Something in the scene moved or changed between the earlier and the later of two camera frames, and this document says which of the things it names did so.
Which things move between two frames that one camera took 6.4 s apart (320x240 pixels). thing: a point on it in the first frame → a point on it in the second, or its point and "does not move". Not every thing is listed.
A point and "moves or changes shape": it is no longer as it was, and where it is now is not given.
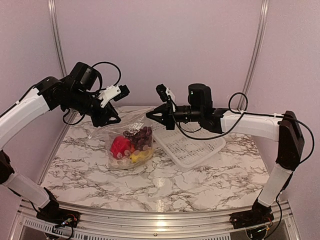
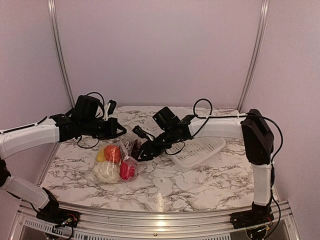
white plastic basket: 188,144 does not move
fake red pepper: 120,144 → 126,171
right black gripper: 167,119 → 144,147
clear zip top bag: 129,142 → 113,164
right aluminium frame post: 263,10 does not move
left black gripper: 100,119 → 110,134
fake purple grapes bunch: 141,138 moves or changes shape
